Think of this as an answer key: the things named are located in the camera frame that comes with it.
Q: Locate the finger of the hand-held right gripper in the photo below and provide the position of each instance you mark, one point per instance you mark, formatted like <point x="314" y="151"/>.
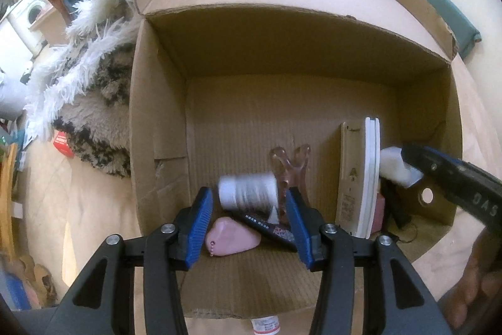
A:
<point x="398" y="205"/>
<point x="431" y="162"/>

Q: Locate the brown slippers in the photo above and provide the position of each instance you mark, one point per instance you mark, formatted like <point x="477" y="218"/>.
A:
<point x="39" y="276"/>

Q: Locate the white washing machine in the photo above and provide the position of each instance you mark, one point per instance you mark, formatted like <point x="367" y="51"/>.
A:
<point x="31" y="15"/>

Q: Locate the beige small cabinet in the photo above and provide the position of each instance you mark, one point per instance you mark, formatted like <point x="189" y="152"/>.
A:
<point x="49" y="25"/>

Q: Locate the small white case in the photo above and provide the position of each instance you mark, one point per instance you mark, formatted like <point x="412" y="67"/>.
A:
<point x="396" y="166"/>

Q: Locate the red snack packet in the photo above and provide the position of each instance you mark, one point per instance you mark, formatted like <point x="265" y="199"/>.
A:
<point x="62" y="144"/>

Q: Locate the beige flat panel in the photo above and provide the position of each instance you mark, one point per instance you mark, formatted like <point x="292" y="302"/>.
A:
<point x="353" y="178"/>

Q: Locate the black patterned bar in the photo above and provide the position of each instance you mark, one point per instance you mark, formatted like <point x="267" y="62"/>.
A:
<point x="261" y="229"/>

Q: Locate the white cylindrical roll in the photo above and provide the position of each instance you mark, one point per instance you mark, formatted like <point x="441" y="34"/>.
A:
<point x="247" y="191"/>

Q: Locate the person's right hand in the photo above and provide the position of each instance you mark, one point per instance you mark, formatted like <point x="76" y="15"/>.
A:
<point x="478" y="280"/>

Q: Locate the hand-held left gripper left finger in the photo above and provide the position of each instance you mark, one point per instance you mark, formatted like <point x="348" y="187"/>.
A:
<point x="198" y="229"/>

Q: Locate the brown cardboard box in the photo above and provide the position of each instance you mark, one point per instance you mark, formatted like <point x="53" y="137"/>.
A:
<point x="274" y="103"/>

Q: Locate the grey plastic bag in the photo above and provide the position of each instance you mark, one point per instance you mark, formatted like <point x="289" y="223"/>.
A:
<point x="10" y="95"/>

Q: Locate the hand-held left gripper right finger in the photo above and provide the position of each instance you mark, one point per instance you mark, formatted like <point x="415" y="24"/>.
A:
<point x="302" y="233"/>

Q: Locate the teal mat with orange stripe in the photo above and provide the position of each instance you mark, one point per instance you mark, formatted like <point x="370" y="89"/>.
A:
<point x="443" y="5"/>

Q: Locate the white tube with red label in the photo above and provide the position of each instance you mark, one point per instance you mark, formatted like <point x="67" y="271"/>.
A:
<point x="266" y="325"/>

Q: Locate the white patterned fur blanket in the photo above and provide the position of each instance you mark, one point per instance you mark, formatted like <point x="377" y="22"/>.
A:
<point x="90" y="84"/>

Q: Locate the small pink box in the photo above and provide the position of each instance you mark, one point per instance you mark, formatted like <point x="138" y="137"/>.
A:
<point x="378" y="213"/>

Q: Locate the white curved flat case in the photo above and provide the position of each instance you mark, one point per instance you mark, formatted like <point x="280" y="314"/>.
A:
<point x="372" y="162"/>

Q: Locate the pink heart-shaped case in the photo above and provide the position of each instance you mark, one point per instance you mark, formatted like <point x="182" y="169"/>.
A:
<point x="235" y="239"/>

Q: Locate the wooden chair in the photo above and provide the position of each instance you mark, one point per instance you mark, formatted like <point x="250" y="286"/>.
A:
<point x="10" y="201"/>

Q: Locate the pink translucent massage comb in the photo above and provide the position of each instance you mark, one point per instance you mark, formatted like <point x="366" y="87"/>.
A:
<point x="290" y="170"/>

